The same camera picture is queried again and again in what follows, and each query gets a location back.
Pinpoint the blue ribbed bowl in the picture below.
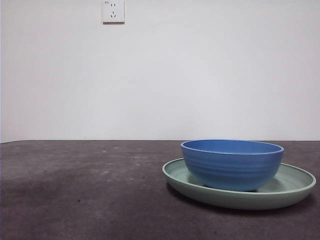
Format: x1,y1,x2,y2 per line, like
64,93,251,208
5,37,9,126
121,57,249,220
180,139,285,193

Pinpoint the green round plate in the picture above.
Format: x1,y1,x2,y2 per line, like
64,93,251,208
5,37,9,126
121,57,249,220
161,157,317,210

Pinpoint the white wall power socket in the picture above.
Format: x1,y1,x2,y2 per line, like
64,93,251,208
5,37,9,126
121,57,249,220
102,0,126,25

